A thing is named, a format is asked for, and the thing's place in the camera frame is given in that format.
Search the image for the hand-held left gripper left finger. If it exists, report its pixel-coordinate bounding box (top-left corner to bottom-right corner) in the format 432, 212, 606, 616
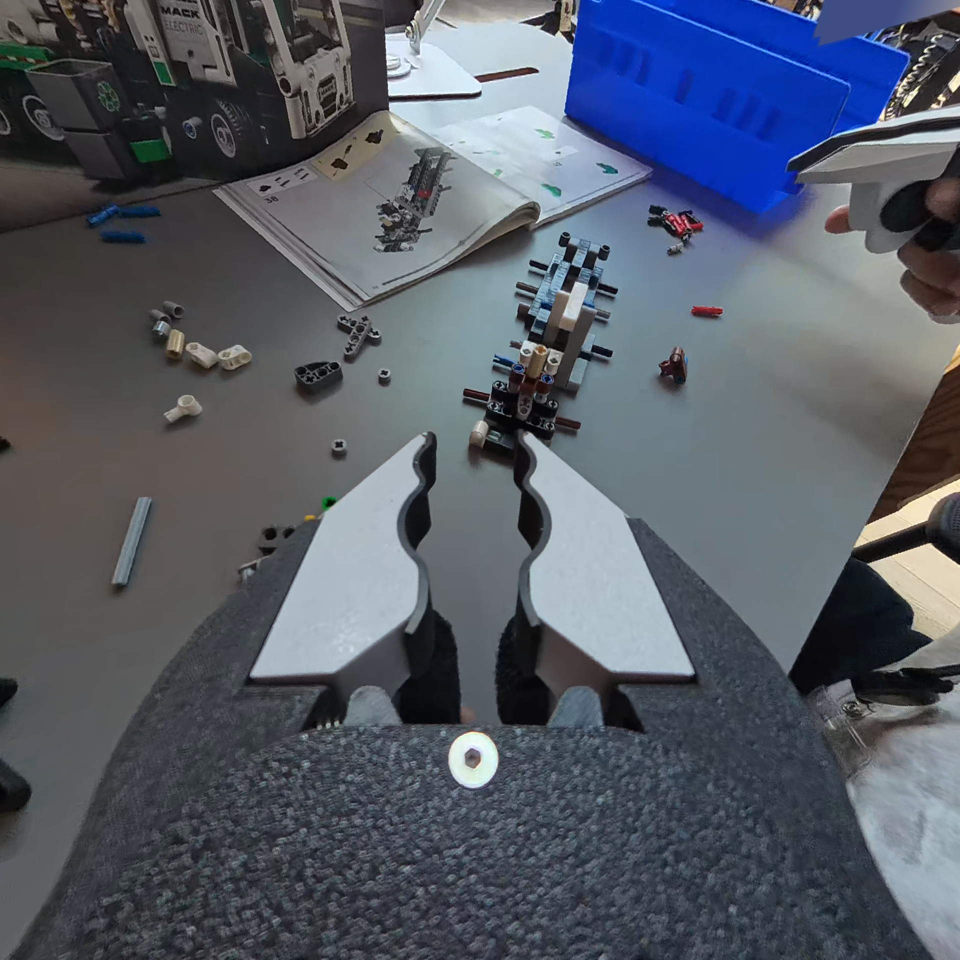
249, 432, 438, 695

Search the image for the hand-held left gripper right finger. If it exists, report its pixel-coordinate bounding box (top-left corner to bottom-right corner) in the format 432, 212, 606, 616
514, 432, 696, 693

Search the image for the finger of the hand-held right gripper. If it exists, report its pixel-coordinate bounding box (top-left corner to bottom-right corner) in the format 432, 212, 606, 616
795, 145, 960, 186
787, 107, 960, 171

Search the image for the lego chassis assembly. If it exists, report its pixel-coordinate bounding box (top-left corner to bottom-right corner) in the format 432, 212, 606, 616
462, 231, 623, 454

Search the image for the red black lego assembly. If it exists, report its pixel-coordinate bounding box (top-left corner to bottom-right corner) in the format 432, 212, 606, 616
648, 204, 705, 256

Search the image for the light grey lego axle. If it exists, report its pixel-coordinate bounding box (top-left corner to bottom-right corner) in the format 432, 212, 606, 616
111, 495, 154, 589

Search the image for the dark grey lego T-beam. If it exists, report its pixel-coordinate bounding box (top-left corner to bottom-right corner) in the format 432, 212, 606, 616
336, 314, 383, 363

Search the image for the lego instruction booklet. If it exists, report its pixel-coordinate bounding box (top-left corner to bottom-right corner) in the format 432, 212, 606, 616
213, 105, 654, 313

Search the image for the lego set box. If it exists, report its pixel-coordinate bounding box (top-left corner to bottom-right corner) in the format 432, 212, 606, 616
0, 0, 390, 183

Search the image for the person's right hand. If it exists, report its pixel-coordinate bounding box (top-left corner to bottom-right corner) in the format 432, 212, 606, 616
825, 208, 960, 325

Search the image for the blue plastic bin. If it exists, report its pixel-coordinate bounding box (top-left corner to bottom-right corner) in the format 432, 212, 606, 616
563, 0, 913, 220

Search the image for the person's right leg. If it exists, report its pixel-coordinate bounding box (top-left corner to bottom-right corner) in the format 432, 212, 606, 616
789, 557, 940, 696

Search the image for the person's light grey shirt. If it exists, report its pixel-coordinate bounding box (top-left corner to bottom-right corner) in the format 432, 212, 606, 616
808, 658, 960, 960

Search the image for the white stand base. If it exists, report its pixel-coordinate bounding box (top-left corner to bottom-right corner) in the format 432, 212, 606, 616
385, 0, 483, 101

